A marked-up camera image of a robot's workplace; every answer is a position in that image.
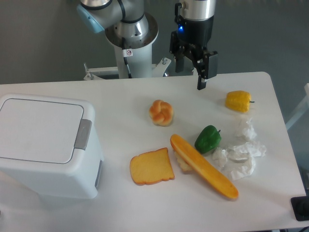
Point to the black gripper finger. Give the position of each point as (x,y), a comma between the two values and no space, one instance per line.
(177,48)
(206,64)

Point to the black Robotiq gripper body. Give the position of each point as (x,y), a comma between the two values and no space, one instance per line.
(194,33)

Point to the white plastic trash can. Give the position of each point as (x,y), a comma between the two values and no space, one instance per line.
(50,145)

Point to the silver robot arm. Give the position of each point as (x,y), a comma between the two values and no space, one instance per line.
(101,14)

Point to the yellow bell pepper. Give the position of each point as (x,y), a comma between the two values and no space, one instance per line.
(238,101)

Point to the knotted bread roll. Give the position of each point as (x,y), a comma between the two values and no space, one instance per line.
(161,113)

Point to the green bell pepper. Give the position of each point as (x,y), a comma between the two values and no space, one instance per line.
(208,139)

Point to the crumpled white paper upper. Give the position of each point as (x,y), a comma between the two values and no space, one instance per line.
(245,129)

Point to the long orange baguette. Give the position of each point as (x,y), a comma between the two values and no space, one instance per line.
(199,164)

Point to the small crumpled paper ball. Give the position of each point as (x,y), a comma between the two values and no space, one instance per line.
(220,156)

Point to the small bread piece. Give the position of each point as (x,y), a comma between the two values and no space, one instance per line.
(185,168)

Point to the crumpled white paper large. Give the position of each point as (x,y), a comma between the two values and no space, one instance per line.
(241,159)

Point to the toast bread slice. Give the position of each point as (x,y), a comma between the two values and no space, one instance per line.
(151,167)

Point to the black device at edge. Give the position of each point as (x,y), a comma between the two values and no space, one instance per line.
(300,207)

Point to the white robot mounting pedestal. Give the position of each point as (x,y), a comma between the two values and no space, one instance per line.
(133,46)

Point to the white frame at right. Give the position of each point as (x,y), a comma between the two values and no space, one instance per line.
(300,109)

